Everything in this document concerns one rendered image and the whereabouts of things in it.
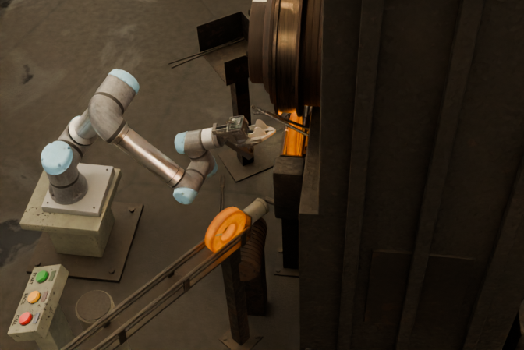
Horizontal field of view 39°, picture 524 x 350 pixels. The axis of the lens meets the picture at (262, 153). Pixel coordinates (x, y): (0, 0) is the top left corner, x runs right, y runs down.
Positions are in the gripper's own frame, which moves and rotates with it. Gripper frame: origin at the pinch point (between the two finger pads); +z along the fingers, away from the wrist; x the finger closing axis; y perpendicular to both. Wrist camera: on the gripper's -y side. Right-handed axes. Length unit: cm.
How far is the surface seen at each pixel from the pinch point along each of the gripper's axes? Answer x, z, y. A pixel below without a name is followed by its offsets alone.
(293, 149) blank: -6.8, 7.4, -2.6
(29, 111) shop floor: 76, -153, -29
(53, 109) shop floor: 78, -141, -32
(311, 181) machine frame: -30.7, 18.8, 6.7
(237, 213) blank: -36.5, -5.8, 2.9
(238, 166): 48, -46, -63
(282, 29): -11, 22, 48
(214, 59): 54, -34, -5
